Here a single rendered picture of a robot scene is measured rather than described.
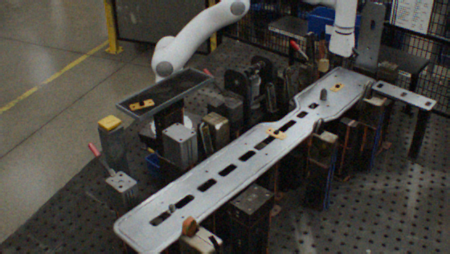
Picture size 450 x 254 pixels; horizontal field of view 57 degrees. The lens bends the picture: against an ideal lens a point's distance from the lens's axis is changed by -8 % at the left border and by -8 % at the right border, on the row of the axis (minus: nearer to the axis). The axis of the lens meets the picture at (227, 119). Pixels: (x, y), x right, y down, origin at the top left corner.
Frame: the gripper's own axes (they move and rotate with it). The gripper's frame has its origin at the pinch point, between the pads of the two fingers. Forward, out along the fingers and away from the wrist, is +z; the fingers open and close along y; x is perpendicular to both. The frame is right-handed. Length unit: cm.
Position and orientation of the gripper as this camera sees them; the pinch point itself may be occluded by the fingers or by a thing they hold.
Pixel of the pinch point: (340, 63)
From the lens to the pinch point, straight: 198.5
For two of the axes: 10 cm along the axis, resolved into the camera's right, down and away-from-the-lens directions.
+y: 7.5, 3.6, -5.6
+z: 0.1, 8.3, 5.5
